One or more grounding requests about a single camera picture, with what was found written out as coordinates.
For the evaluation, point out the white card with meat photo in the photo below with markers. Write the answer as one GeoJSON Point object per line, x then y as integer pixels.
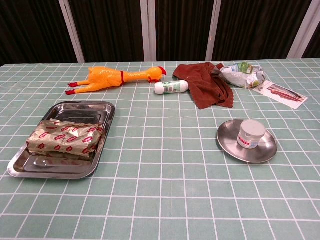
{"type": "Point", "coordinates": [282, 93]}

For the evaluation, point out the white partition frame post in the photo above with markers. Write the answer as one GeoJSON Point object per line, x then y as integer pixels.
{"type": "Point", "coordinates": [213, 30]}
{"type": "Point", "coordinates": [148, 30]}
{"type": "Point", "coordinates": [303, 30]}
{"type": "Point", "coordinates": [72, 32]}

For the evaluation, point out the brown cloth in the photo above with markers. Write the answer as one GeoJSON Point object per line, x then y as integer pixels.
{"type": "Point", "coordinates": [200, 85]}

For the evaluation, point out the rectangular steel tray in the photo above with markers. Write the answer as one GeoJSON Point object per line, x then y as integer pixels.
{"type": "Point", "coordinates": [75, 112]}

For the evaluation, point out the white green-label bottle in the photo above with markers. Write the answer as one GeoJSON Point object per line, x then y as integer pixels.
{"type": "Point", "coordinates": [172, 87]}

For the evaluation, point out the green checked tablecloth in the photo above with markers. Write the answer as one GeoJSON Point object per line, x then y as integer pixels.
{"type": "Point", "coordinates": [160, 190]}

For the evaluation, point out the round steel plate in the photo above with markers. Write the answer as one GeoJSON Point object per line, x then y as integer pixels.
{"type": "Point", "coordinates": [268, 147]}

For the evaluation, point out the crumpled white green snack bag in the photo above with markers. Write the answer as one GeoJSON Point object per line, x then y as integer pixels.
{"type": "Point", "coordinates": [237, 76]}

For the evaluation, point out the yellow rubber chicken toy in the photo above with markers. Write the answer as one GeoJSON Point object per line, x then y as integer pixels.
{"type": "Point", "coordinates": [105, 78]}

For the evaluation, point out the crinkled snack wrapper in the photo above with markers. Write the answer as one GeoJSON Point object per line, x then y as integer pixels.
{"type": "Point", "coordinates": [62, 136]}

